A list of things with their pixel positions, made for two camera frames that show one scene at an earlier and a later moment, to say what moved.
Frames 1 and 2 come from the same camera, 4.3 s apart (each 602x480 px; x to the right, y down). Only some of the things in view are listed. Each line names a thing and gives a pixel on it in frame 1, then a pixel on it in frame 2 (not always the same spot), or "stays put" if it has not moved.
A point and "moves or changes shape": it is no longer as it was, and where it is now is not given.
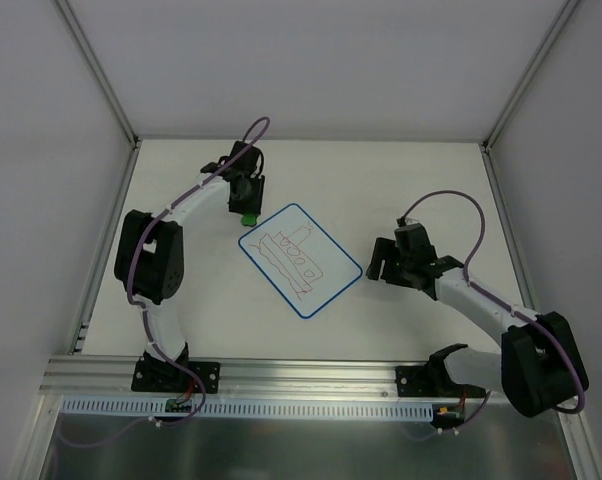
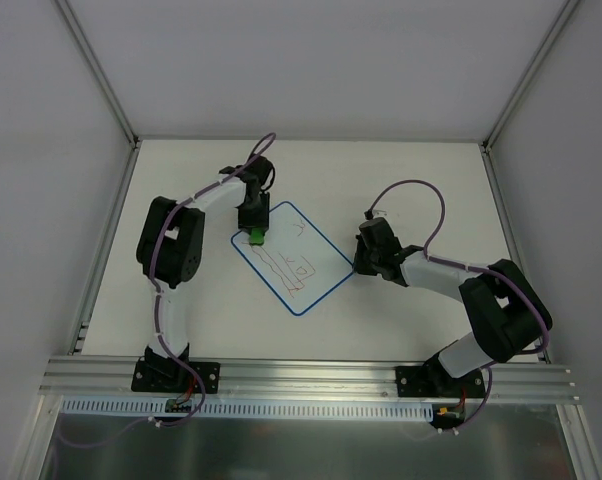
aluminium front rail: (86, 376) stays put
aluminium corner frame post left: (91, 59) stays put
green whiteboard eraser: (249, 220) moves or changes shape
